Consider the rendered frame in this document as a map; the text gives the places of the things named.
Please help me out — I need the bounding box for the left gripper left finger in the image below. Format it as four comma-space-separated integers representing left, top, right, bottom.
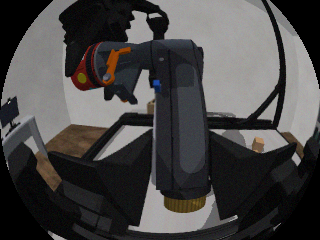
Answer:
47, 128, 153, 227

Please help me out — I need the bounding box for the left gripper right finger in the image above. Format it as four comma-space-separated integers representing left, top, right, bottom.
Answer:
208, 129, 297, 221

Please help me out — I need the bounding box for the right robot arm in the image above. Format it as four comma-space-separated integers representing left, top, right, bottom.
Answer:
111, 0, 169, 88

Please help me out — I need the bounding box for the black hose nozzle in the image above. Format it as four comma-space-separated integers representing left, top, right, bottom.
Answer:
71, 39, 211, 213

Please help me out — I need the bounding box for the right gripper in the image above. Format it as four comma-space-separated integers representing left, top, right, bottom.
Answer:
59, 0, 131, 78

